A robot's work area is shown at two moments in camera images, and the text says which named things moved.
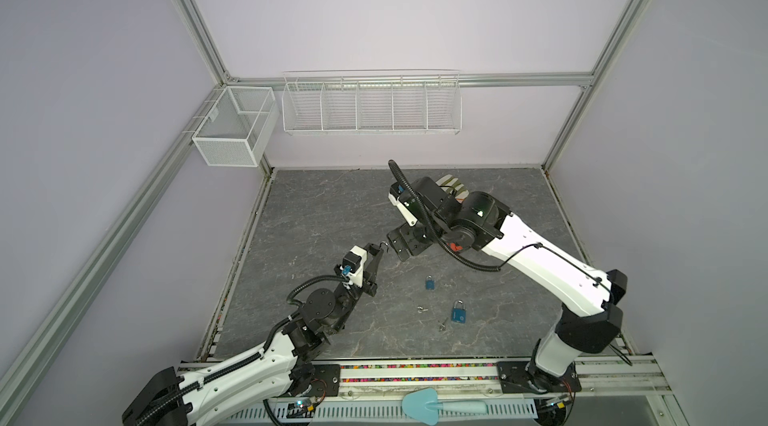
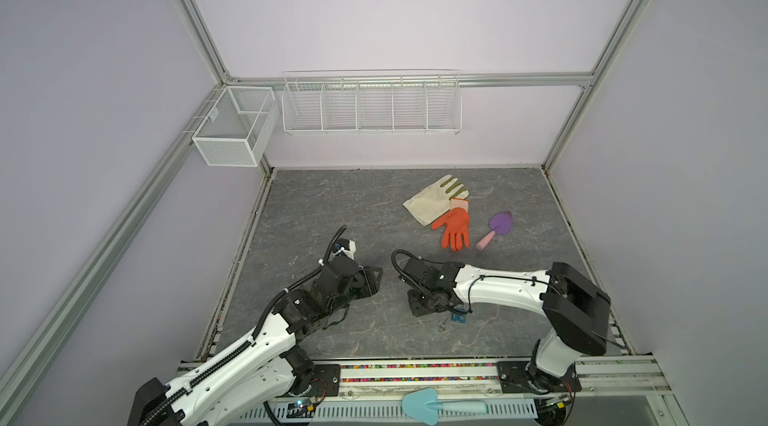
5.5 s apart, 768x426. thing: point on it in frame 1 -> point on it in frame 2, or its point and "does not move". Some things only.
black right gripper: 407,233 -> 415,308
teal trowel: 423,403 does not move
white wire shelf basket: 363,102 does not move
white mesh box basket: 237,126 does not move
